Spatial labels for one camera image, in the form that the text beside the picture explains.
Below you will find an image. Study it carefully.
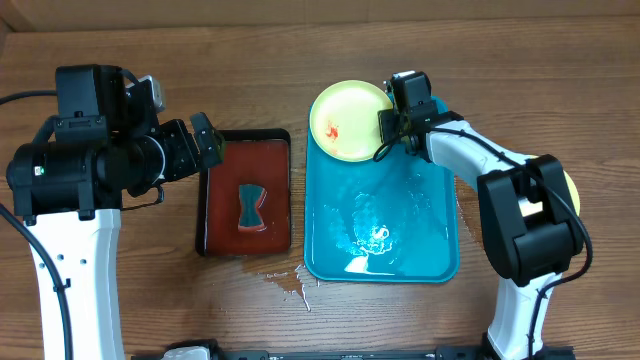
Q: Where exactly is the yellow-green plate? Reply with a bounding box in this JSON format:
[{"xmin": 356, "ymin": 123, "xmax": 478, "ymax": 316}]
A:
[
  {"xmin": 564, "ymin": 172, "xmax": 581, "ymax": 215},
  {"xmin": 309, "ymin": 80, "xmax": 393, "ymax": 162}
]

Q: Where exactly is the dark teal sponge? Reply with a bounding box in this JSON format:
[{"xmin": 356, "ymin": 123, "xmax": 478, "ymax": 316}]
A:
[{"xmin": 238, "ymin": 184, "xmax": 267, "ymax": 232}]

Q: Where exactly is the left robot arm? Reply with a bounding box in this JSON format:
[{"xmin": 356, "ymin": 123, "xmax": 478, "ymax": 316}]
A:
[{"xmin": 4, "ymin": 64, "xmax": 225, "ymax": 359}]

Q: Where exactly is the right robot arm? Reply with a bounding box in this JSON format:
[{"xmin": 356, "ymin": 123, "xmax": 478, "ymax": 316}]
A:
[{"xmin": 374, "ymin": 110, "xmax": 594, "ymax": 359}]

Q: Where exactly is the teal plastic serving tray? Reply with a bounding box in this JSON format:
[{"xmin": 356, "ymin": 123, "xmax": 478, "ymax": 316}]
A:
[{"xmin": 303, "ymin": 93, "xmax": 461, "ymax": 285}]

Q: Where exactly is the black tray with red water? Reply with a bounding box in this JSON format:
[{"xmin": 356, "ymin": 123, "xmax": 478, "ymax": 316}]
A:
[{"xmin": 195, "ymin": 128, "xmax": 292, "ymax": 257}]

